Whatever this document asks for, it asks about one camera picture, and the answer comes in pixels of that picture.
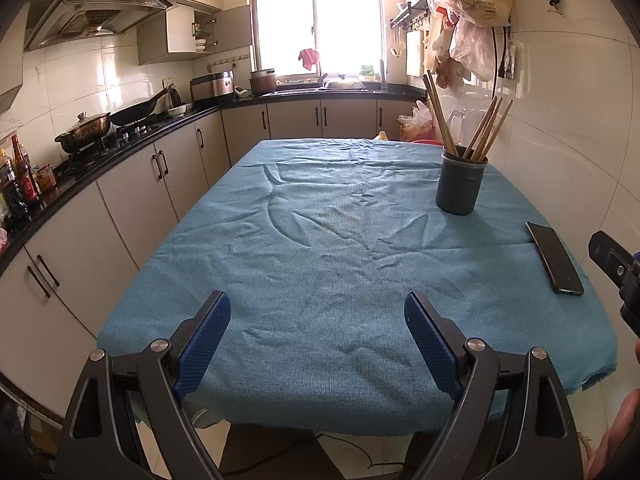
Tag glass lidded cooking pot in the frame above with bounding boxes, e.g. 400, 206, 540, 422
54, 111, 112, 154

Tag dark grey utensil holder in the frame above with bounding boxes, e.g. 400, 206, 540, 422
435, 145, 489, 216

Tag white wall socket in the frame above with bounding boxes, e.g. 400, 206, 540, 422
502, 35, 519, 81

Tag pink plastic bag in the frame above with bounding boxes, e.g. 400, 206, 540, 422
448, 16, 497, 84

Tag brown lidded pot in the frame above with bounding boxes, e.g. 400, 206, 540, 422
249, 68, 279, 95

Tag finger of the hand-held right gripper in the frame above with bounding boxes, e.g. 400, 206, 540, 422
587, 230, 640, 289

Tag black smartphone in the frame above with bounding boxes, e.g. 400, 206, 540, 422
525, 221, 585, 296

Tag black wok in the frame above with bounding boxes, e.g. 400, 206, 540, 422
108, 82, 176, 127

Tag kitchen window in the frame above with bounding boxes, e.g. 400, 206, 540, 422
249, 0, 387, 82

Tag brown plastic bag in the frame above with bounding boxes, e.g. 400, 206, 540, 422
434, 55, 466, 92

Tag red label sauce bottle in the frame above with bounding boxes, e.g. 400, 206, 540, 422
11, 134, 42, 207

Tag metal wall rack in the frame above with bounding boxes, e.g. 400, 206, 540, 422
389, 0, 434, 29

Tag open wall cabinet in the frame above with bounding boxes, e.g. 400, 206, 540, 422
137, 3, 251, 66

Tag beige base cabinets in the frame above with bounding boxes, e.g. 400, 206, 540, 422
0, 98, 426, 406

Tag steel rice cooker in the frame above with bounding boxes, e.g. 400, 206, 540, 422
189, 71, 236, 104

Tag black gas stove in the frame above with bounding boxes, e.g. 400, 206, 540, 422
64, 114, 174, 162

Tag dark sauce bottle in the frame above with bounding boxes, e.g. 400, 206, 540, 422
0, 149, 22, 223

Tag black kitchen countertop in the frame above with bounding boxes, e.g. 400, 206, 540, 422
0, 84, 427, 277

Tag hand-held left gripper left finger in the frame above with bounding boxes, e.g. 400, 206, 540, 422
56, 290, 232, 480

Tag black floor cable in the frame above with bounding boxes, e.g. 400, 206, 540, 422
319, 432, 412, 467

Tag white cutting board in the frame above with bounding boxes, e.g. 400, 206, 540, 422
405, 31, 426, 78

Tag black power cable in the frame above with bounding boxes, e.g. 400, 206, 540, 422
492, 24, 507, 82

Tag set of wooden chopsticks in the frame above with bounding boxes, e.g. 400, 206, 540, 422
422, 70, 515, 162

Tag person's right forearm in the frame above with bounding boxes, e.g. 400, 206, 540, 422
582, 389, 640, 480

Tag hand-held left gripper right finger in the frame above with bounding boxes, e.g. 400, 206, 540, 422
404, 291, 585, 480

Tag steel range hood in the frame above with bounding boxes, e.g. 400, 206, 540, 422
22, 0, 179, 52

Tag yellow plastic bag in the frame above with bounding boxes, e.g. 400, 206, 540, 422
397, 99, 436, 142

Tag blue tablecloth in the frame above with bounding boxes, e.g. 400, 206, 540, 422
96, 138, 619, 437

